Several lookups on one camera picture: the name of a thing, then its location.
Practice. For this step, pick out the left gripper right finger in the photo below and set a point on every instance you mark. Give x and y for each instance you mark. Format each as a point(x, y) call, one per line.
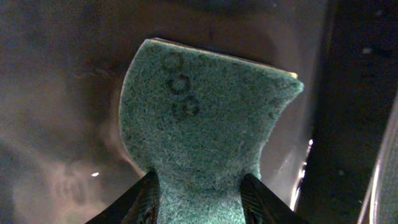
point(262, 206)

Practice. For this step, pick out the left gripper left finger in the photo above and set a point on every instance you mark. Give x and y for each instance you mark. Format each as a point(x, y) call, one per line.
point(138, 205)

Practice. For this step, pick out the green scouring sponge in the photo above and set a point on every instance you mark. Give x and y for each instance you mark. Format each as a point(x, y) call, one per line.
point(200, 120)

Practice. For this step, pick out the black rectangular tray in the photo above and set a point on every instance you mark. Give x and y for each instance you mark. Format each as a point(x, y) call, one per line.
point(62, 67)

